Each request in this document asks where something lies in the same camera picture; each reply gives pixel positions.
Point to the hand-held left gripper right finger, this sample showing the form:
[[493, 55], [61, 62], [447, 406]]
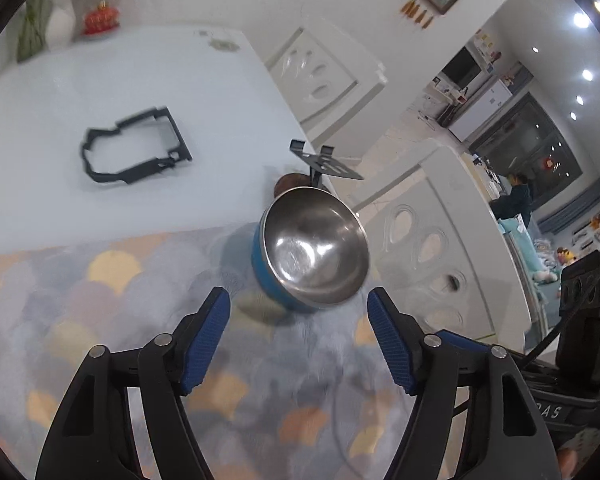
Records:
[[390, 340]]

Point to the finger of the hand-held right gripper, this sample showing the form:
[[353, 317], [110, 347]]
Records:
[[462, 337]]

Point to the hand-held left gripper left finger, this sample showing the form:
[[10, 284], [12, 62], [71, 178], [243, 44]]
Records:
[[207, 340]]

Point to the blue steel-lined bowl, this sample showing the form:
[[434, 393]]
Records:
[[310, 250]]

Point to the white dining chair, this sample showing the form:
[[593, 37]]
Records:
[[330, 75], [480, 260]]

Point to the fan-pattern placemat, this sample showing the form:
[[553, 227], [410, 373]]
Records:
[[130, 310]]

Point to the light blue plush toy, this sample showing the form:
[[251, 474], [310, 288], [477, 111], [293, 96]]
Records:
[[527, 250]]

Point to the brown round object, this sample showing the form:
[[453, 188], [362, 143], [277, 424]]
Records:
[[287, 182]]

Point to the dark glass door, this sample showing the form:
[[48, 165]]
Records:
[[530, 145]]

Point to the black folding stand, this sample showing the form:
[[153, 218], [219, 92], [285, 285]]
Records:
[[330, 165]]

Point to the white appliance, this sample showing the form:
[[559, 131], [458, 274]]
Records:
[[480, 110]]

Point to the dark screen appliance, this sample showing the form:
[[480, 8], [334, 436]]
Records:
[[461, 67]]

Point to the row of ceiling spotlights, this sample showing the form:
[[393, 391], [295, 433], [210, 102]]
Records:
[[581, 19]]

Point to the red lidded cup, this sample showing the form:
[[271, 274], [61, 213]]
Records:
[[100, 20]]

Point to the white ceramic vase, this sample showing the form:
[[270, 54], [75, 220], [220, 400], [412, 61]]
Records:
[[60, 25]]

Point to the green glass vase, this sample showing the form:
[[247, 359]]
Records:
[[30, 30]]

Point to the black plastic frame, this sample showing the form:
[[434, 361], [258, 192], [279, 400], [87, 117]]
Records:
[[145, 170]]

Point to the orange wall ornaments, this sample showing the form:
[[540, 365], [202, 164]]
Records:
[[417, 12]]

